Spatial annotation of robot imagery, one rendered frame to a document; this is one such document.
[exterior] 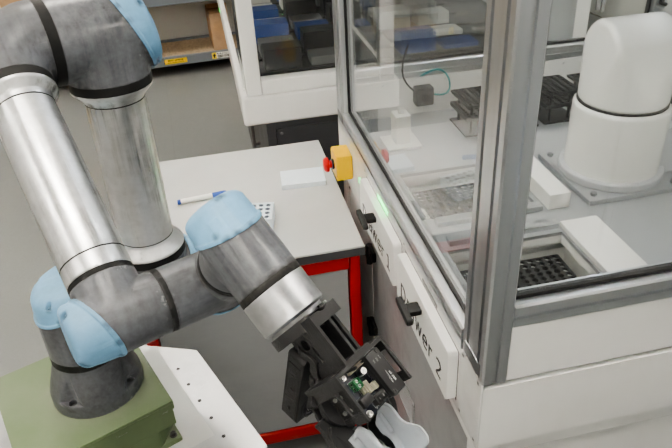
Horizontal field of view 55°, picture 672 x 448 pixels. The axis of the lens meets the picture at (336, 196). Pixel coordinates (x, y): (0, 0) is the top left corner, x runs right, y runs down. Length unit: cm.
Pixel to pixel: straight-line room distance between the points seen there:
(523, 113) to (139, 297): 48
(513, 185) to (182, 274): 41
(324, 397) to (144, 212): 49
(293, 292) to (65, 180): 30
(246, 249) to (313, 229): 103
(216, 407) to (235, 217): 66
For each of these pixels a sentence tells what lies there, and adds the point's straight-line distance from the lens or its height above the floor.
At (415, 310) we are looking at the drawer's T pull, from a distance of 120.
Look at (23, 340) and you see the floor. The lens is 282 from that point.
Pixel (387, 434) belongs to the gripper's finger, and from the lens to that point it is 72.
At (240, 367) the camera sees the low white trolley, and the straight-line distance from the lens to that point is 182.
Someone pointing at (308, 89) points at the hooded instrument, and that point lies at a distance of 216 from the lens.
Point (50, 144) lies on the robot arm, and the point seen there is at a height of 138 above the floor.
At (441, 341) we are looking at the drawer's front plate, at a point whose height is 93.
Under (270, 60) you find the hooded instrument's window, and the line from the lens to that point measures 212.
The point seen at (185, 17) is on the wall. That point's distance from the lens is 551.
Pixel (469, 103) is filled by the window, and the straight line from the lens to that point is 92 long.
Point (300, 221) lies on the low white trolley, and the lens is 172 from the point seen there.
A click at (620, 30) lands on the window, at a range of 82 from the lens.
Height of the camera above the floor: 170
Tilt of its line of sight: 31 degrees down
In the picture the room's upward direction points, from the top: 3 degrees counter-clockwise
